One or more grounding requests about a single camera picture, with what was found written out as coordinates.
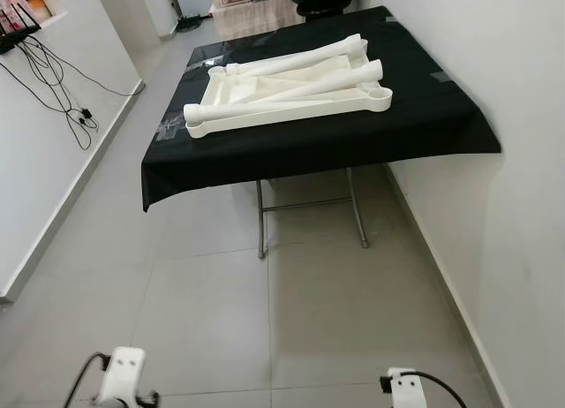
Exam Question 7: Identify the white plastic table top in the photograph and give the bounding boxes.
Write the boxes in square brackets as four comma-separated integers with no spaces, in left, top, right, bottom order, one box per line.
[183,53,395,141]

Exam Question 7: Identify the black electronic device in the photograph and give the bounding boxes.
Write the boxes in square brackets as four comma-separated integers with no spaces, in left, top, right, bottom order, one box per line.
[0,19,43,56]

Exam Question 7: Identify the beige fringed table cloth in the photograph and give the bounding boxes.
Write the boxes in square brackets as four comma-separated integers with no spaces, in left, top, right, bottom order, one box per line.
[210,0,305,40]

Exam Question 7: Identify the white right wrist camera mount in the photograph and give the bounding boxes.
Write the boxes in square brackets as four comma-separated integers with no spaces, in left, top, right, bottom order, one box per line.
[387,367,429,408]

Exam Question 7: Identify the looped black wall cable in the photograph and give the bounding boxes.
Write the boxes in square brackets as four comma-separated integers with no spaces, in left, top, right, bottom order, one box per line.
[0,37,96,151]

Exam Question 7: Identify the long black wall cable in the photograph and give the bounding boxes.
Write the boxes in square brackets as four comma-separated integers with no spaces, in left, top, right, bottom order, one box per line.
[26,35,145,98]

